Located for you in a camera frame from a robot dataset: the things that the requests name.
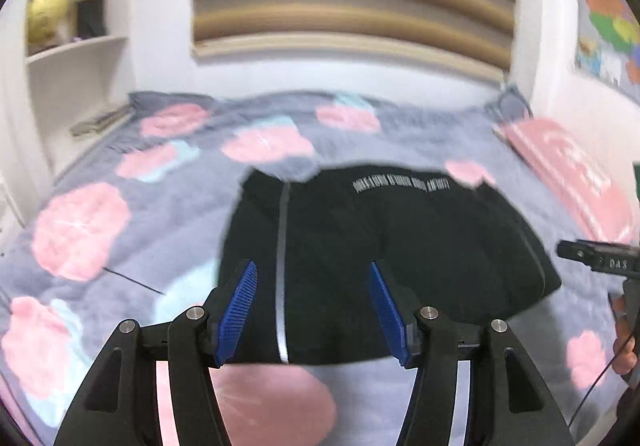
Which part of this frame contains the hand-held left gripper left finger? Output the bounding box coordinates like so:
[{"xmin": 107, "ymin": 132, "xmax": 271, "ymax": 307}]
[{"xmin": 52, "ymin": 259, "xmax": 259, "ymax": 446}]

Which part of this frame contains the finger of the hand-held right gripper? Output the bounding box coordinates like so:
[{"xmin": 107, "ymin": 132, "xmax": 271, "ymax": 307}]
[{"xmin": 556, "ymin": 239, "xmax": 640, "ymax": 273}]

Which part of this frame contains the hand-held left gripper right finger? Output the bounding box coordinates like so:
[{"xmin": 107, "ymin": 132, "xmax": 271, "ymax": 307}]
[{"xmin": 367, "ymin": 261, "xmax": 576, "ymax": 446}]

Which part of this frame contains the black hooded jacket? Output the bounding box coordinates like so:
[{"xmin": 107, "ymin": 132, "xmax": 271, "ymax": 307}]
[{"xmin": 217, "ymin": 163, "xmax": 563, "ymax": 368}]

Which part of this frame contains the person's right hand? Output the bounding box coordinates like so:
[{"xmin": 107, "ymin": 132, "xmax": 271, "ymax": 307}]
[{"xmin": 612, "ymin": 313, "xmax": 640, "ymax": 377}]

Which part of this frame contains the pink pillow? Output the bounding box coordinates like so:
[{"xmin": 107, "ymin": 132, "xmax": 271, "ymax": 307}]
[{"xmin": 492, "ymin": 117, "xmax": 640, "ymax": 248}]

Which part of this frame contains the grey floral blanket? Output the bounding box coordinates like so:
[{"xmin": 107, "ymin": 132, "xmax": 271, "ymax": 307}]
[{"xmin": 0, "ymin": 90, "xmax": 640, "ymax": 446}]

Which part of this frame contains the grey pillow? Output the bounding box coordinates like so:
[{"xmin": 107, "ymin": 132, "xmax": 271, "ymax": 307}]
[{"xmin": 482, "ymin": 85, "xmax": 534, "ymax": 125}]

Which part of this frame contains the flat grey bedside object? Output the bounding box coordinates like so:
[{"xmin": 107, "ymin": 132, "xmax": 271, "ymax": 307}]
[{"xmin": 69, "ymin": 107, "xmax": 135, "ymax": 138}]

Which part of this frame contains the dark box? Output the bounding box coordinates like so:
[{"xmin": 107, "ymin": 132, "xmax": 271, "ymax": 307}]
[{"xmin": 75, "ymin": 0, "xmax": 107, "ymax": 38}]

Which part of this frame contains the yellow plush toy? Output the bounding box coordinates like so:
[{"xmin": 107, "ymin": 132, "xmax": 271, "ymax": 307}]
[{"xmin": 26, "ymin": 0, "xmax": 72, "ymax": 46}]

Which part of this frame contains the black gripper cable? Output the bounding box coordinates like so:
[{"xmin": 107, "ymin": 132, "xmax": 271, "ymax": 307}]
[{"xmin": 567, "ymin": 335, "xmax": 637, "ymax": 428}]

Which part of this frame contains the thin black cord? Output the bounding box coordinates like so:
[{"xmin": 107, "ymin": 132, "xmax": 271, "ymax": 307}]
[{"xmin": 102, "ymin": 266, "xmax": 167, "ymax": 297}]

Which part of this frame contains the colourful wall map poster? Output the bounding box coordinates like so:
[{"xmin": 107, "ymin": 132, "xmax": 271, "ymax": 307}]
[{"xmin": 572, "ymin": 0, "xmax": 640, "ymax": 100}]

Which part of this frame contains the white wall shelf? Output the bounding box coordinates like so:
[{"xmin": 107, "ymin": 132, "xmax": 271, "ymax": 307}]
[{"xmin": 0, "ymin": 0, "xmax": 139, "ymax": 232}]

